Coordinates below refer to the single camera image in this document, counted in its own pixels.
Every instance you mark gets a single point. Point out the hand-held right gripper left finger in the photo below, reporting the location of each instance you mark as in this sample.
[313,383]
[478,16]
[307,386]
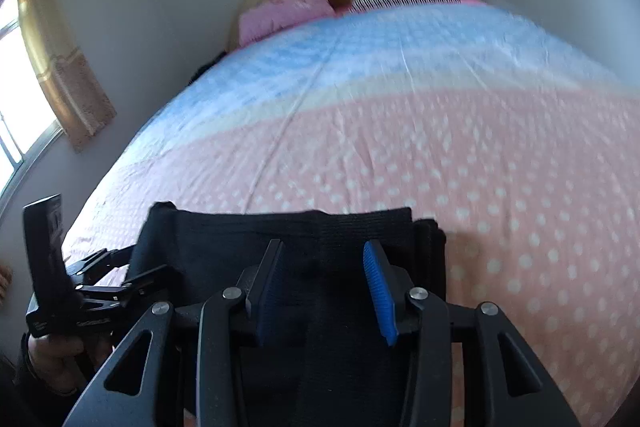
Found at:
[272,289]

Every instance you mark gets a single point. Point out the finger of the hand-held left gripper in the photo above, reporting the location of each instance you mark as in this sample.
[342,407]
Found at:
[130,289]
[107,257]

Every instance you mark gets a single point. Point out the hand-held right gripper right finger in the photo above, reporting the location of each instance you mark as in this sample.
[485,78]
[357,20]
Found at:
[380,294]

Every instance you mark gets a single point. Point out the black pants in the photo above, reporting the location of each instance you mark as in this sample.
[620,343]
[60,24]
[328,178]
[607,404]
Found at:
[340,237]

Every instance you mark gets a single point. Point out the person's left forearm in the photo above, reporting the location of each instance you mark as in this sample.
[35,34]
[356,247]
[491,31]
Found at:
[30,382]

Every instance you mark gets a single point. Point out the person's left hand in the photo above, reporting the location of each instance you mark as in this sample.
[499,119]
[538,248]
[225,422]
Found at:
[55,357]

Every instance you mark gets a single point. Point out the side window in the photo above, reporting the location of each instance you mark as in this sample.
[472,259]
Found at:
[20,107]

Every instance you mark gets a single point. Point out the polka dot bed sheet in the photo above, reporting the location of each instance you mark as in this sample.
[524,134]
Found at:
[425,132]

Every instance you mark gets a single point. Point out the yellow patterned side curtain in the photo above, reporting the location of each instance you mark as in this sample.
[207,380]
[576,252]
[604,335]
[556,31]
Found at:
[65,67]

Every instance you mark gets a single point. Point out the pink pillow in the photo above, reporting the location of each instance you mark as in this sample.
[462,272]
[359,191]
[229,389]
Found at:
[282,14]

